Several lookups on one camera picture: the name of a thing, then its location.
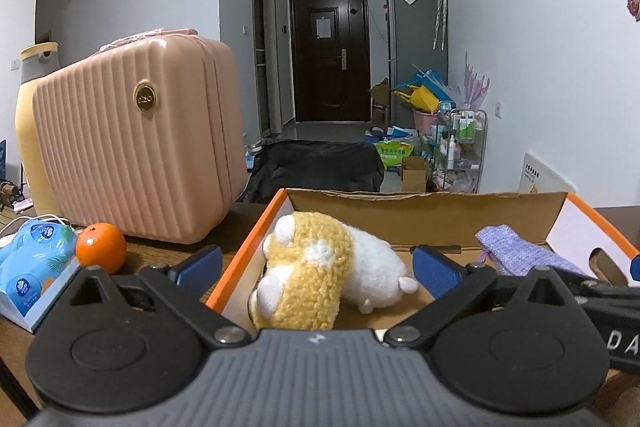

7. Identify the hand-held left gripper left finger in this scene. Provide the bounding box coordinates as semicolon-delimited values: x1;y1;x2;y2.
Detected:
67;244;253;350

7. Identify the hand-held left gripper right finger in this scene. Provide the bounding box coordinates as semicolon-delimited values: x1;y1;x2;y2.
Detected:
382;244;569;350

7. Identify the orange cardboard box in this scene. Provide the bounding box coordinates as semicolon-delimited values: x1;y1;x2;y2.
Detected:
205;187;640;344

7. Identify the purple drawstring pouch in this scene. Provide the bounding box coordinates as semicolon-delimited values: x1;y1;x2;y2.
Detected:
474;225;599;279

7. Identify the yellow and white plush toy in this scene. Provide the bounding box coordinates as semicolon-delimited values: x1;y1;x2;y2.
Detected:
247;211;419;332

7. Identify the small open cardboard box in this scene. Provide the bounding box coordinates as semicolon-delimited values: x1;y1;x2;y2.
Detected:
399;155;431;193

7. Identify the orange fruit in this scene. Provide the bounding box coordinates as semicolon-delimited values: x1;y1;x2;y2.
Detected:
75;221;128;275

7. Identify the green and yellow packet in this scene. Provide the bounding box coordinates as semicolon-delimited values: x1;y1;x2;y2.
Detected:
375;140;415;170

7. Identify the pink ribbed suitcase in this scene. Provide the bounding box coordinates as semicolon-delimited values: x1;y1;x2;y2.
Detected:
31;26;250;244

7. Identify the pink bucket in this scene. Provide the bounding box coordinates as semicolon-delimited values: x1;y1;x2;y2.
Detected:
412;106;441;136

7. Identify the blue tissue pack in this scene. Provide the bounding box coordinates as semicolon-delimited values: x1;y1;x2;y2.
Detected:
0;219;82;334

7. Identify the brown cardboard box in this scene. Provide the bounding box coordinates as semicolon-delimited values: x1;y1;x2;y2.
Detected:
369;79;391;128

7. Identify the blue and yellow clutter pile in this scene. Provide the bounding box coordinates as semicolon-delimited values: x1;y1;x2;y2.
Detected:
392;64;454;113

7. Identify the yellow thermos flask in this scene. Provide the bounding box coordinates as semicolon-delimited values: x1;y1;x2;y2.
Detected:
13;41;61;216

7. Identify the grey refrigerator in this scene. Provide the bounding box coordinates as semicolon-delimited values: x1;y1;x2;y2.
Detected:
384;0;450;128

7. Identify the dark brown entrance door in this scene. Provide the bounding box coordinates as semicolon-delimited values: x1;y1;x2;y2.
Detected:
288;0;372;124

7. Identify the white hanging umbrella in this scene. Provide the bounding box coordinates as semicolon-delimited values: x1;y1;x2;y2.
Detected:
432;0;448;52

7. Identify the wire trolley with bottles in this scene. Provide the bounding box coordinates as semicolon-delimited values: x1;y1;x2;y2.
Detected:
432;106;487;194

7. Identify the purple wall decoration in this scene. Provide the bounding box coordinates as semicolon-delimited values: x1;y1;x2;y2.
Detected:
462;51;491;110

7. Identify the side room door frame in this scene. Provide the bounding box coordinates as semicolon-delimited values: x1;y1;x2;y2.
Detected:
252;0;277;140

